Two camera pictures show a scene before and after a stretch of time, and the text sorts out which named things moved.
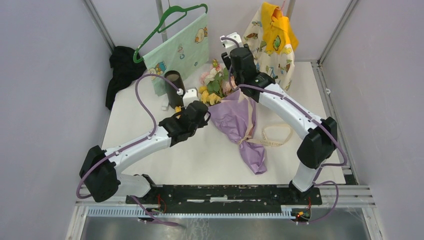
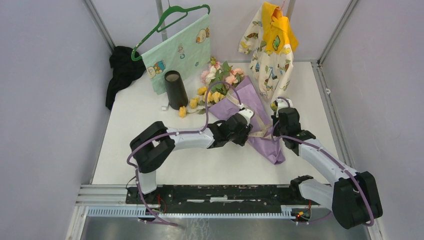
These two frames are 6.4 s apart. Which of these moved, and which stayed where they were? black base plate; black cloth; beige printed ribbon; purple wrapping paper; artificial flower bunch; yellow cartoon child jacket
Moved: beige printed ribbon; purple wrapping paper
Stayed: black cloth; black base plate; artificial flower bunch; yellow cartoon child jacket
